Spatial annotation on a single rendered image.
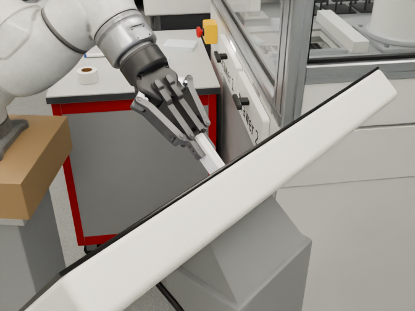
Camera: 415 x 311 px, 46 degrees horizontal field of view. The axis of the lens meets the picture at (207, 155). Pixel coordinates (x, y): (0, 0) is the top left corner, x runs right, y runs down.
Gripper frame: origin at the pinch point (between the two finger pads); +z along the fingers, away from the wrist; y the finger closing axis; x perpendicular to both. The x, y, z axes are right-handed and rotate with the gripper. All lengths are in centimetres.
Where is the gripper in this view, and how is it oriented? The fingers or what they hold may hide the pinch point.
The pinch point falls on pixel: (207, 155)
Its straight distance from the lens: 79.3
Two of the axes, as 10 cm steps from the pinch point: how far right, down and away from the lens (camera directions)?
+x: -4.8, 4.2, 7.7
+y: 6.6, -4.0, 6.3
